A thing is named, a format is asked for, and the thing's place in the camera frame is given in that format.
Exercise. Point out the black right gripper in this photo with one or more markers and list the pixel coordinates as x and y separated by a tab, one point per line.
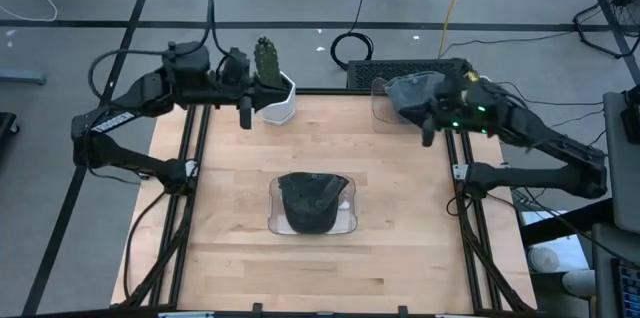
465	108

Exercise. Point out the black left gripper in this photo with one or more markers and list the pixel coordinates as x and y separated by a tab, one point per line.
235	80

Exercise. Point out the grey baseball cap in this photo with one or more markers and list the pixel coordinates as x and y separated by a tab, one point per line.
412	87

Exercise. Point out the black baseball cap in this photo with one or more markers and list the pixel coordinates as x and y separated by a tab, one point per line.
305	208

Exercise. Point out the clear plastic bin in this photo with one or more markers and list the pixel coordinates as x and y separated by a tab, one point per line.
382	120
274	218

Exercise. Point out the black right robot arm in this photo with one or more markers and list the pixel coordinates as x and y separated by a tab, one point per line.
540	176

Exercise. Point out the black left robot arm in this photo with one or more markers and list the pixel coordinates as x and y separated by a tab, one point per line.
125	158

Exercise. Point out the white hexagonal planter pot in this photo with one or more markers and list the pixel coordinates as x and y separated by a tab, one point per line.
277	114

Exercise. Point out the black perforated computer case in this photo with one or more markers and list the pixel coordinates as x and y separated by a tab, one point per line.
365	75

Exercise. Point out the silver mounting plate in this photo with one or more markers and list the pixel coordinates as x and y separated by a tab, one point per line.
459	172
193	168

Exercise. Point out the black metal bar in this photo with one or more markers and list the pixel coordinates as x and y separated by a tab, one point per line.
565	220

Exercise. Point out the white roll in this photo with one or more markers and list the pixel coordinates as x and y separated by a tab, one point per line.
579	282
544	259

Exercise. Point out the black desk device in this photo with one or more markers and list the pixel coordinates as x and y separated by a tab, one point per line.
631	123

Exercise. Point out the grey metal foot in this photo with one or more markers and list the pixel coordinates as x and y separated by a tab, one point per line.
22	77

